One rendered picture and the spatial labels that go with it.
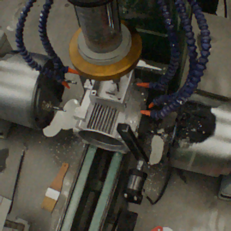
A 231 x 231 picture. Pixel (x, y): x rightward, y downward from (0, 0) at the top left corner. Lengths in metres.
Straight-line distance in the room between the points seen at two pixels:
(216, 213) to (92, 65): 0.72
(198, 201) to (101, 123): 0.48
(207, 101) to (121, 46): 0.31
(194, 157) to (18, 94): 0.55
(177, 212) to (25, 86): 0.68
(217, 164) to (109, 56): 0.43
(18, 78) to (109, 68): 0.36
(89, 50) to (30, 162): 0.65
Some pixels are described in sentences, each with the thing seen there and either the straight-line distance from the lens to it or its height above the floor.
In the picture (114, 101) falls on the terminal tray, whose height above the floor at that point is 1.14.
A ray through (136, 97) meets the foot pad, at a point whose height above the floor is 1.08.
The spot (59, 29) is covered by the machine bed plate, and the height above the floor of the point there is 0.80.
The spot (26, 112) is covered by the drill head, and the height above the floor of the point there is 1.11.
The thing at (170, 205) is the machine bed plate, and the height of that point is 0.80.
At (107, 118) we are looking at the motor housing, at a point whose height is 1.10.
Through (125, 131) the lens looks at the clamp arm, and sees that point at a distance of 0.80.
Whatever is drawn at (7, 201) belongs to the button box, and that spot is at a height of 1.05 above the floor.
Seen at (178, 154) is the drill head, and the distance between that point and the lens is 0.93.
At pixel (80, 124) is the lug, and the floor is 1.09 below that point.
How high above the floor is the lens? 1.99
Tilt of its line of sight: 66 degrees down
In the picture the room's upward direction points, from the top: 12 degrees counter-clockwise
